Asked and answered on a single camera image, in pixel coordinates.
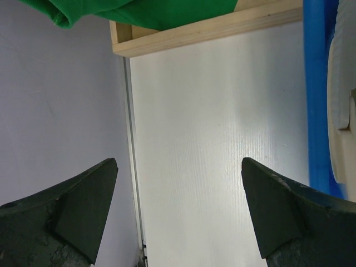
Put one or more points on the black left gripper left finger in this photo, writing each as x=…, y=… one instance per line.
x=62, y=225

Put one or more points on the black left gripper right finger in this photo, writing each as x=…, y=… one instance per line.
x=296, y=225

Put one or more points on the cream plastic basket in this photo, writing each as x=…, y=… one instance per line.
x=340, y=86

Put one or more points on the blue plastic tub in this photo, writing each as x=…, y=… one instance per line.
x=319, y=18

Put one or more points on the green cloth garment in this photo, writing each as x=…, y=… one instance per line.
x=152, y=14

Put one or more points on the wooden frame tray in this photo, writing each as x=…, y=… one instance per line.
x=131, y=41

